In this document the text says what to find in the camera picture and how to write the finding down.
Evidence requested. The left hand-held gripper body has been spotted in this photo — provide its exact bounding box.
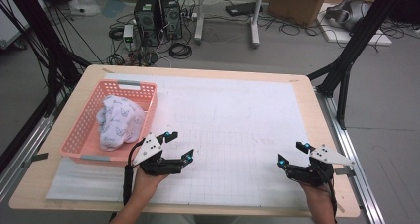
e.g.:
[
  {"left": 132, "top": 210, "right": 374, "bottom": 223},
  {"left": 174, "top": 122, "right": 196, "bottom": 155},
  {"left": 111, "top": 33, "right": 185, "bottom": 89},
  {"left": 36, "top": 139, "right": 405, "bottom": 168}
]
[{"left": 132, "top": 132, "right": 186, "bottom": 176}]

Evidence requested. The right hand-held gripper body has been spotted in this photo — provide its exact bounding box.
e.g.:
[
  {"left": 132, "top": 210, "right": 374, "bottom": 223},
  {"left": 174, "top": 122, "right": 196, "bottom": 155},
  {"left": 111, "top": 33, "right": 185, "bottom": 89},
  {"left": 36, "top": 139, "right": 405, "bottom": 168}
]
[{"left": 285, "top": 144, "right": 356, "bottom": 188}]

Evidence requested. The lilac printed towel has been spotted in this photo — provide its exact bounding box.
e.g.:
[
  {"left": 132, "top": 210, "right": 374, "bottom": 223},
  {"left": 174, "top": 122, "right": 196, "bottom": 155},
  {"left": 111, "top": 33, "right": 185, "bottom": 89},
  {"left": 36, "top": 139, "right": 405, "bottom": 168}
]
[{"left": 96, "top": 94, "right": 147, "bottom": 152}]

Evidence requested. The pink plastic basket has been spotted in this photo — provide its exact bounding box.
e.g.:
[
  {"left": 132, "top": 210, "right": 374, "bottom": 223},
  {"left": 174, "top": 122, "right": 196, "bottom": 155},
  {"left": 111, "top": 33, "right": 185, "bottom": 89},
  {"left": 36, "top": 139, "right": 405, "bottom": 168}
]
[{"left": 58, "top": 79, "right": 158, "bottom": 168}]

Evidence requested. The person's right hand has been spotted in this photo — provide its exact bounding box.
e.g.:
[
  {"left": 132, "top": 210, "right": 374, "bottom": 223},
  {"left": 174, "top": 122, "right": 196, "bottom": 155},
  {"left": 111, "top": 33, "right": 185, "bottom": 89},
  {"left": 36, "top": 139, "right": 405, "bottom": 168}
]
[{"left": 298, "top": 180, "right": 336, "bottom": 208}]

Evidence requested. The person's left hand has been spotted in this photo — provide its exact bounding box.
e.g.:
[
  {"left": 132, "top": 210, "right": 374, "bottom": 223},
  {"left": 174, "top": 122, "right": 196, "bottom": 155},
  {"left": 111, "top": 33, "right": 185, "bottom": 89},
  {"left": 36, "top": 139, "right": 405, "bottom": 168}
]
[{"left": 132, "top": 168, "right": 169, "bottom": 202}]

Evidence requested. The grey metal clamp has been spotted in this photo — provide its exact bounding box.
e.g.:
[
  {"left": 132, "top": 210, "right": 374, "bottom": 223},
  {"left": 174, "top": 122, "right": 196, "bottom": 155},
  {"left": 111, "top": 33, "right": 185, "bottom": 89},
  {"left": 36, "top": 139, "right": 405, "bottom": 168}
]
[
  {"left": 21, "top": 152, "right": 50, "bottom": 169},
  {"left": 334, "top": 167, "right": 357, "bottom": 178}
]

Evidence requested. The white grid mat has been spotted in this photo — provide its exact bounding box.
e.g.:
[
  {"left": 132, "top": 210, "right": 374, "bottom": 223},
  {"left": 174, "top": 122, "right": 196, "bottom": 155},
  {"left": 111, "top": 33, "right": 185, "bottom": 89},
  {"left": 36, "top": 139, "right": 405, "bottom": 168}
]
[{"left": 45, "top": 72, "right": 328, "bottom": 209}]

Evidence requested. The small white and green box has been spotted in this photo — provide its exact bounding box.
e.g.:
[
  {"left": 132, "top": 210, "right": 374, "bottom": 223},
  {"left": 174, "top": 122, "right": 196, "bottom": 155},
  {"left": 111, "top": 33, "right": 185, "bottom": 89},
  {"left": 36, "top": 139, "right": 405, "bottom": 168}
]
[{"left": 122, "top": 24, "right": 135, "bottom": 51}]

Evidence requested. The white foam board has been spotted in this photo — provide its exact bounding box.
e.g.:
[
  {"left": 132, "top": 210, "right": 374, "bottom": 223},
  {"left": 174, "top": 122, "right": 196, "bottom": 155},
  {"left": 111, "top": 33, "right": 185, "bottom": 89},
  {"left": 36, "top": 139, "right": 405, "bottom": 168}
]
[{"left": 316, "top": 2, "right": 393, "bottom": 47}]

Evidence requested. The narrow black computer tower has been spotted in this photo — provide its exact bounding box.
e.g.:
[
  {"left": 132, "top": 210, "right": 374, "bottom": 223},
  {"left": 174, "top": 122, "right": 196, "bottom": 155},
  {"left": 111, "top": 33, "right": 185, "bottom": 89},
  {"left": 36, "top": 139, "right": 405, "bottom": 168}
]
[{"left": 158, "top": 0, "right": 183, "bottom": 41}]

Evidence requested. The wide black computer tower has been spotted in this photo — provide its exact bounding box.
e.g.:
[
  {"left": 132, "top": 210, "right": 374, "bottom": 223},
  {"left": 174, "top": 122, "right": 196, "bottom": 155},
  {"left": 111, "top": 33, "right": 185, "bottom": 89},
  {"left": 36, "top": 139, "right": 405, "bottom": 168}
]
[{"left": 133, "top": 0, "right": 162, "bottom": 48}]

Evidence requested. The white metal floor stand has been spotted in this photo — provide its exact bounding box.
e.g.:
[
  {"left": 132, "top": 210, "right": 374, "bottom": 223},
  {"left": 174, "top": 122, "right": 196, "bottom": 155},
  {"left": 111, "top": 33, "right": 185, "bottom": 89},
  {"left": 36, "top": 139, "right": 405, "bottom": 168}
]
[{"left": 193, "top": 0, "right": 265, "bottom": 50}]

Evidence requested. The grey headset device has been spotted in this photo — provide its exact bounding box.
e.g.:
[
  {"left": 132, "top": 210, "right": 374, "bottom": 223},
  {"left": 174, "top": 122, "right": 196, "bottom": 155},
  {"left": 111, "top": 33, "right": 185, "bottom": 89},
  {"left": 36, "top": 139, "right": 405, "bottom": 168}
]
[{"left": 325, "top": 0, "right": 372, "bottom": 32}]

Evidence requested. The brown cardboard box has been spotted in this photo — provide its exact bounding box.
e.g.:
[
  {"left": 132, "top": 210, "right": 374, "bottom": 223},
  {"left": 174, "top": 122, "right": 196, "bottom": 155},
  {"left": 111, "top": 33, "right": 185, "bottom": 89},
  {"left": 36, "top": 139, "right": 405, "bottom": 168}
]
[{"left": 266, "top": 0, "right": 331, "bottom": 28}]

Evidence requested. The flat black device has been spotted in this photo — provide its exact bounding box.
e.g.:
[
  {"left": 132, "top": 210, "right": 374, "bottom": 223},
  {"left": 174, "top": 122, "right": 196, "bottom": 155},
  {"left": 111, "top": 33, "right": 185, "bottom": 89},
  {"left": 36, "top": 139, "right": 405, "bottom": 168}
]
[{"left": 225, "top": 1, "right": 264, "bottom": 18}]

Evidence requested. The clear plastic bag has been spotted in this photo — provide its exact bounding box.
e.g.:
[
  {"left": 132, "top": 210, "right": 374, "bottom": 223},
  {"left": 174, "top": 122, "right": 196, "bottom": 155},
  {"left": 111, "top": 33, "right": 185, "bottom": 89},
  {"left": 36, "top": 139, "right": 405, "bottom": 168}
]
[{"left": 68, "top": 0, "right": 102, "bottom": 17}]

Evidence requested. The right hand-held gripper black cable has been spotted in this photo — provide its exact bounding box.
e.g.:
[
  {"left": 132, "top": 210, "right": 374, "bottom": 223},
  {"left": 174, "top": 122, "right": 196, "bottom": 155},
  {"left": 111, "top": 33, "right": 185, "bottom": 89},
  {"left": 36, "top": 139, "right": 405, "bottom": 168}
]
[{"left": 325, "top": 180, "right": 339, "bottom": 218}]

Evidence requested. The hand-held gripper black cable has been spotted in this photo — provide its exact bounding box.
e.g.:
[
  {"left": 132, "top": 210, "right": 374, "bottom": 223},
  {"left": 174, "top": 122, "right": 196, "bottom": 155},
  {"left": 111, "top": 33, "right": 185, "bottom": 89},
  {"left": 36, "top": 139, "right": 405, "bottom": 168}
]
[
  {"left": 122, "top": 141, "right": 147, "bottom": 207},
  {"left": 325, "top": 180, "right": 339, "bottom": 218}
]

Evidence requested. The left hand-held gripper black cable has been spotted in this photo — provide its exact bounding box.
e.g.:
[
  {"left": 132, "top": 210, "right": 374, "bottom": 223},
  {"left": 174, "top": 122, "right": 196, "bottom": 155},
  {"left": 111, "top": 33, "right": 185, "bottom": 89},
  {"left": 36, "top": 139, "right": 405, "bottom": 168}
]
[{"left": 122, "top": 141, "right": 147, "bottom": 207}]

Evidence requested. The aluminium rail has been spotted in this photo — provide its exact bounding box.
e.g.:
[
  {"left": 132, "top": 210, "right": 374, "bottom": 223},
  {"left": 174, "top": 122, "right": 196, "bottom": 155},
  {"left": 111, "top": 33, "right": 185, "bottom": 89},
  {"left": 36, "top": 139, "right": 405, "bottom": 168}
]
[
  {"left": 0, "top": 94, "right": 65, "bottom": 202},
  {"left": 315, "top": 88, "right": 385, "bottom": 224}
]

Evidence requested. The coiled black cable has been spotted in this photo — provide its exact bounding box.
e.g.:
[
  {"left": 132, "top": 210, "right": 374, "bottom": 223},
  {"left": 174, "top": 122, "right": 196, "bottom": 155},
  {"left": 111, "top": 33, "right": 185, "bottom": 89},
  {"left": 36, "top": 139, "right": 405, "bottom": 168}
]
[{"left": 168, "top": 42, "right": 193, "bottom": 60}]

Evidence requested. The black metal frame stand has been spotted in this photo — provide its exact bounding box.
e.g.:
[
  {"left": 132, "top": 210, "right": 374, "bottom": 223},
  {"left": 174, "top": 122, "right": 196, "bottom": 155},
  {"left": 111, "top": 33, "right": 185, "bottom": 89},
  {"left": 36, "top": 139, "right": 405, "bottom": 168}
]
[
  {"left": 306, "top": 0, "right": 420, "bottom": 130},
  {"left": 0, "top": 0, "right": 92, "bottom": 118}
]

